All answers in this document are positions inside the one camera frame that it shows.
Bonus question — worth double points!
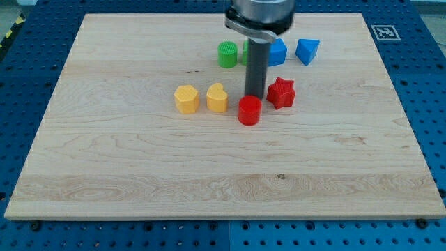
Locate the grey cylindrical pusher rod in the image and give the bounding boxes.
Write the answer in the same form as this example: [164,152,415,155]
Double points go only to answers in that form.
[245,38,270,100]

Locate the red cylinder block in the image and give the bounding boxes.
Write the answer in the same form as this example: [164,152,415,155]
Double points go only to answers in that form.
[238,95,262,126]

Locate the red star block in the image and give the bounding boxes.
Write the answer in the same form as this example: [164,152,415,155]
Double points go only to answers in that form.
[267,77,296,109]

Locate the green block behind rod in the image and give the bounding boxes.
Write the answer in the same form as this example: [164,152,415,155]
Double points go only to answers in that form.
[242,40,249,66]

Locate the blue cube block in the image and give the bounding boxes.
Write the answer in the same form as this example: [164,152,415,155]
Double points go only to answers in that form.
[268,38,287,66]

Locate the green cylinder block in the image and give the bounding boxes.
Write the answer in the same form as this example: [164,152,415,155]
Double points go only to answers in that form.
[217,41,238,68]

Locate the blue triangle block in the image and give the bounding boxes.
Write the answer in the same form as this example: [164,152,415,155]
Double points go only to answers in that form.
[295,39,320,66]

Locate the yellow heart block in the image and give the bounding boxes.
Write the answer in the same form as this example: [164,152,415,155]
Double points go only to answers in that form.
[206,82,228,113]

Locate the yellow hexagon block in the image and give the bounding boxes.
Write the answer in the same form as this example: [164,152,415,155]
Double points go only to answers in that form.
[174,84,199,114]

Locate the white fiducial marker tag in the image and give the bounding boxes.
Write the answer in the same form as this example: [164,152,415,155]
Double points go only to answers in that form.
[371,24,401,41]

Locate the light wooden board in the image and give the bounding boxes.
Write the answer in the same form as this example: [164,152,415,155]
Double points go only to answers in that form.
[5,13,445,221]

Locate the yellow black hazard tape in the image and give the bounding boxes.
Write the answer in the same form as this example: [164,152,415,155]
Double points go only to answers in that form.
[1,12,26,50]

